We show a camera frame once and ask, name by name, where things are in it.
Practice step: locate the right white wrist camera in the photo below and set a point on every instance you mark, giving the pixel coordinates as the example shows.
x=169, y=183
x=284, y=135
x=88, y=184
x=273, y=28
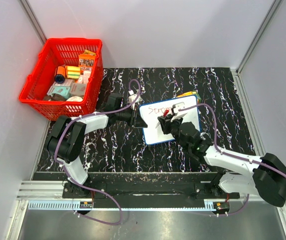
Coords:
x=178, y=111

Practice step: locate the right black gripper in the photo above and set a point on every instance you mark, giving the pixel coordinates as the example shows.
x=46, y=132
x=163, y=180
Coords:
x=166, y=122

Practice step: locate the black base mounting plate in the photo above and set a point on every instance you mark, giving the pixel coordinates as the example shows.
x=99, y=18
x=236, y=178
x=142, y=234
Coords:
x=160, y=195

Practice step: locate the teal box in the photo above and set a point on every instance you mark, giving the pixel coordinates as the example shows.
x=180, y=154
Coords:
x=63, y=91

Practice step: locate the brown pink box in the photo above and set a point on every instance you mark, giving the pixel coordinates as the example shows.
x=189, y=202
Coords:
x=78, y=89

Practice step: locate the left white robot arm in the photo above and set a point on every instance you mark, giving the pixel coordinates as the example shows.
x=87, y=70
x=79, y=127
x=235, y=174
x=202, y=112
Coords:
x=67, y=136

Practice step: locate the white round container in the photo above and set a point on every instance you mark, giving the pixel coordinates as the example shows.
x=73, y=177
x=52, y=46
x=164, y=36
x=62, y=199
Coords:
x=75, y=99

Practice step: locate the orange juice carton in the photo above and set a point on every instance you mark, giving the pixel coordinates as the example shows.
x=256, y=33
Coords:
x=190, y=93

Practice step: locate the white blue-framed whiteboard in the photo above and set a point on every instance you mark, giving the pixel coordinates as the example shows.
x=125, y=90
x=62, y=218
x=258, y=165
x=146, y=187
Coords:
x=149, y=112

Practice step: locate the blue orange can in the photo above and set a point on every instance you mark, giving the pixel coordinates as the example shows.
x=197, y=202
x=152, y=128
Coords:
x=60, y=74

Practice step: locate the yellow striped box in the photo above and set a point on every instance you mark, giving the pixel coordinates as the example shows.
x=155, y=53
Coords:
x=72, y=72

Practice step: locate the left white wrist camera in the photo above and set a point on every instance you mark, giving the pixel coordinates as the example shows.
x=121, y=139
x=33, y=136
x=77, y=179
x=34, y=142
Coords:
x=133, y=99

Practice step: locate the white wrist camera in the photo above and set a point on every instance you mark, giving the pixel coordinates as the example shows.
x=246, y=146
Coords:
x=133, y=99
x=178, y=111

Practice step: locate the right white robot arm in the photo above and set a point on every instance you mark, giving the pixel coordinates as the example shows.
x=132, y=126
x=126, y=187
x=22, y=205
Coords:
x=263, y=176

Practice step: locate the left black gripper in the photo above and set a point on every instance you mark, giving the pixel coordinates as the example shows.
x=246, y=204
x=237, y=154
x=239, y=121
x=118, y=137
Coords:
x=136, y=121

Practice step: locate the orange snack box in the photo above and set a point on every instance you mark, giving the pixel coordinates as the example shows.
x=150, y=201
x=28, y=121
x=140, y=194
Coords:
x=86, y=60

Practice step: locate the red plastic shopping basket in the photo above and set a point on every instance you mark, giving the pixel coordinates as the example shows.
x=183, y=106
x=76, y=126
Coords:
x=57, y=52

